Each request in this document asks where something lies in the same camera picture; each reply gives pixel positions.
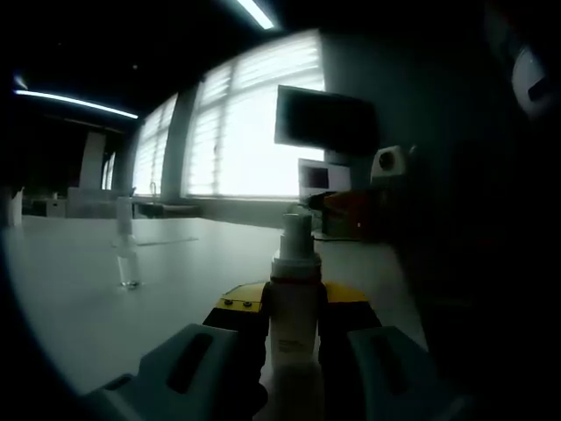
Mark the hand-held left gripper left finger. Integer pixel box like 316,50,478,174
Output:
82,282,270,421

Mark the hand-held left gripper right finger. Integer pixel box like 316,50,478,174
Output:
317,282,477,421

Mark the pale opaque pump bottle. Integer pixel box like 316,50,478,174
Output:
267,212,328,375

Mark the clear glass pump bottle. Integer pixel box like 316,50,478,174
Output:
111,195,144,291

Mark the clear plastic bottle cover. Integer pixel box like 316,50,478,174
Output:
115,195,135,236

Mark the small desktop monitor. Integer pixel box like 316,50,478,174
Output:
297,157,352,199

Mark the large bright window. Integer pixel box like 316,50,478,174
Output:
131,30,328,199

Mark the black t-shirt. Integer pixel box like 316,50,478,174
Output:
394,25,561,421

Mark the white chest-worn device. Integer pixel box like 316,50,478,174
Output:
510,43,551,118

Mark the long ceiling light strip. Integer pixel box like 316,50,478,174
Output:
234,0,278,30
15,89,139,121

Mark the white column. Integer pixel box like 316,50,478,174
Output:
80,131,107,190

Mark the wall-mounted black monitor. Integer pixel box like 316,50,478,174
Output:
273,84,379,155

